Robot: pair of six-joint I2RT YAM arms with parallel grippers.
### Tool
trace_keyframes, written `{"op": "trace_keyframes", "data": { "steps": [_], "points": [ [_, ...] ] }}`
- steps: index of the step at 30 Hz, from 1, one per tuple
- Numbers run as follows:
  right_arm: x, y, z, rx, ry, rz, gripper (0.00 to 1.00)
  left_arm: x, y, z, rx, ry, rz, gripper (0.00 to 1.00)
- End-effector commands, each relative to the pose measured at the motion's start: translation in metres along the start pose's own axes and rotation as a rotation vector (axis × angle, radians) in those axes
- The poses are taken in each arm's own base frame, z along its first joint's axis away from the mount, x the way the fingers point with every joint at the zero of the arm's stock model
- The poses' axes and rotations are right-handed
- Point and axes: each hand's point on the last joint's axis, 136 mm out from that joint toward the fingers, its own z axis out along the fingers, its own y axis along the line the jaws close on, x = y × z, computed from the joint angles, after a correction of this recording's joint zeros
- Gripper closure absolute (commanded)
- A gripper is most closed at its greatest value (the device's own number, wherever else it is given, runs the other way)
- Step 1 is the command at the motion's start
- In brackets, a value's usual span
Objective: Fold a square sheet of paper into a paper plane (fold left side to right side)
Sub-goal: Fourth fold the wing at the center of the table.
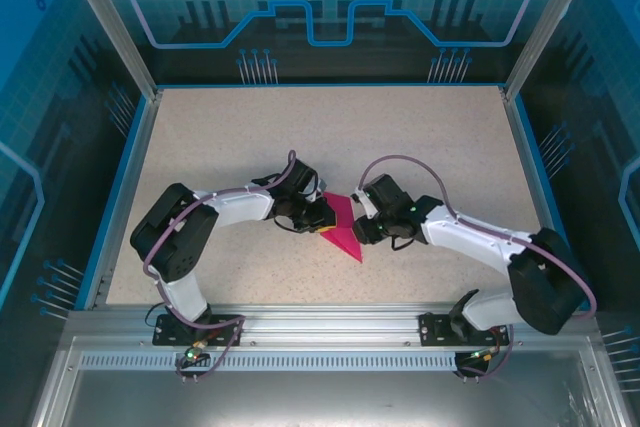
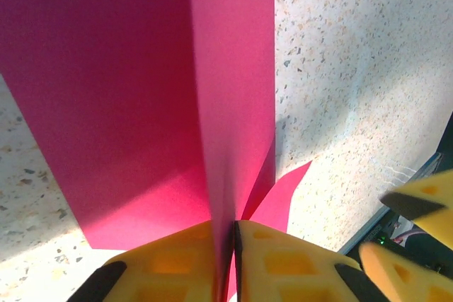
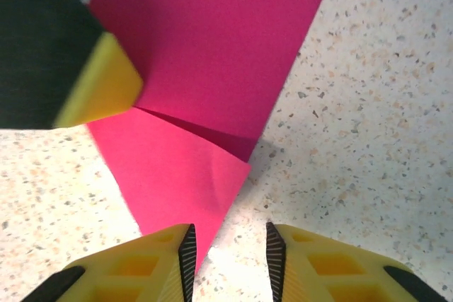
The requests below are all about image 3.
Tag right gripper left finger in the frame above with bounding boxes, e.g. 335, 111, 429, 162
21, 223, 197, 302

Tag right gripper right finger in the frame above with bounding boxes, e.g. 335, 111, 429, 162
265, 221, 449, 302

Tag pink square paper sheet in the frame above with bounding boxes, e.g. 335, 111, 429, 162
86, 0, 331, 275

